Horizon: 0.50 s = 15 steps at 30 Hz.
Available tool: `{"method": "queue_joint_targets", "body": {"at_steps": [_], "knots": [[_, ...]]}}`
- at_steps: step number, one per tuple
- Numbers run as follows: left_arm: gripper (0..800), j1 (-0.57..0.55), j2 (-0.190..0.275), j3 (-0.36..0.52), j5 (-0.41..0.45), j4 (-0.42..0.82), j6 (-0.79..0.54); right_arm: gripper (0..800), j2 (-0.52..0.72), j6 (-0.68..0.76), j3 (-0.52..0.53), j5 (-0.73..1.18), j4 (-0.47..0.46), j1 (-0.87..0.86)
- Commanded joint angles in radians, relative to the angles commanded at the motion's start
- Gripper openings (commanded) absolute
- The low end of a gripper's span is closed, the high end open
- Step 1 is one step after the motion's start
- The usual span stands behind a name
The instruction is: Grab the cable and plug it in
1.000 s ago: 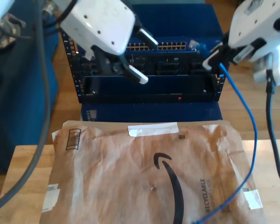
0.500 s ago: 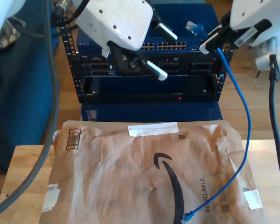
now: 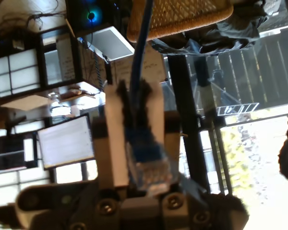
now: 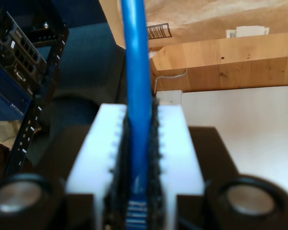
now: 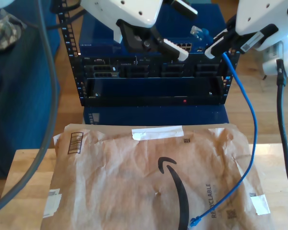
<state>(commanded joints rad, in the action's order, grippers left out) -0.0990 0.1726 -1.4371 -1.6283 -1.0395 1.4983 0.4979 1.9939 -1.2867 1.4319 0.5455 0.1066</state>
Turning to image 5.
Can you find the black rack server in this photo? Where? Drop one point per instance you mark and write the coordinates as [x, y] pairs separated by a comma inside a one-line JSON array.
[[153, 62]]

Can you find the black rack shelf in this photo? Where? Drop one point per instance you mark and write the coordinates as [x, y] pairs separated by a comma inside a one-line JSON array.
[[146, 100]]

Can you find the blue equipment case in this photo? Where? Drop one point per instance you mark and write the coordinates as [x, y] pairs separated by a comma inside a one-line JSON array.
[[158, 116]]

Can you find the long white tape strip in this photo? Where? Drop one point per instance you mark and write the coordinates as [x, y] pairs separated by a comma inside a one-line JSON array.
[[158, 132]]

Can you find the camouflage cloth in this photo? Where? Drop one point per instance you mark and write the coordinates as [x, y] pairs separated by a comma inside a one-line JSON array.
[[4, 33]]

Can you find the brown paper mailer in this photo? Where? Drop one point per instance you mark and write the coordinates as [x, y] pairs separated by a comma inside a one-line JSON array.
[[110, 191]]

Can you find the short white tape piece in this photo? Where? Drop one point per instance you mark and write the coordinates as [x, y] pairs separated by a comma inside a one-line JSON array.
[[260, 203]]

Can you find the torn white shipping label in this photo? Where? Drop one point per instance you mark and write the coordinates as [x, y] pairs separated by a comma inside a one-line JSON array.
[[53, 201]]

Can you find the blue network switch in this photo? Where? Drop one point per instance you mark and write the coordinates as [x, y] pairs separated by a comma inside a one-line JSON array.
[[98, 45]]

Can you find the black perforated rack post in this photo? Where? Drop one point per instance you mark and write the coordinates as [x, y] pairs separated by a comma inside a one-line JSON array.
[[70, 48], [226, 91]]

